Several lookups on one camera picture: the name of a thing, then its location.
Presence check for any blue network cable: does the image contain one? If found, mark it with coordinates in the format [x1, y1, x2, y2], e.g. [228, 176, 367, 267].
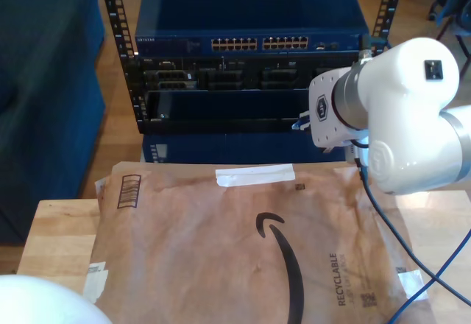
[291, 119, 471, 324]

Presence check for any dark blue equipment box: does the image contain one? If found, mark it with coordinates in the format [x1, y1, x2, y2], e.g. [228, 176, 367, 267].
[141, 132, 349, 165]

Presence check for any black rack shelf tray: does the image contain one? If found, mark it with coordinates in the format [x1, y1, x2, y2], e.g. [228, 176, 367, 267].
[143, 88, 312, 135]

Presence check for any black rack server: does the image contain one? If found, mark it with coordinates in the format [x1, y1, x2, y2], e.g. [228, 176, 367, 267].
[124, 54, 364, 91]

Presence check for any brown paper mailer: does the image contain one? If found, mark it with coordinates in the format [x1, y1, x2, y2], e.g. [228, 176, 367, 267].
[75, 160, 437, 324]

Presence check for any blue sofa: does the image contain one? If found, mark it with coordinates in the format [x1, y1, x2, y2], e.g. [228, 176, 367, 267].
[0, 0, 107, 246]

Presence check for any long black camera cable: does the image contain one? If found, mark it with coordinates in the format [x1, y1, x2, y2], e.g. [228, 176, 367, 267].
[355, 158, 471, 301]

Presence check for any blue network switch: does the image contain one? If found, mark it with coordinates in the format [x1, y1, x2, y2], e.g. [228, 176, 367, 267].
[134, 0, 370, 57]

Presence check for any black perforated rack frame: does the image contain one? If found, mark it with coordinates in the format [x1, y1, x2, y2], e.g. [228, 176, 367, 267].
[96, 0, 408, 135]

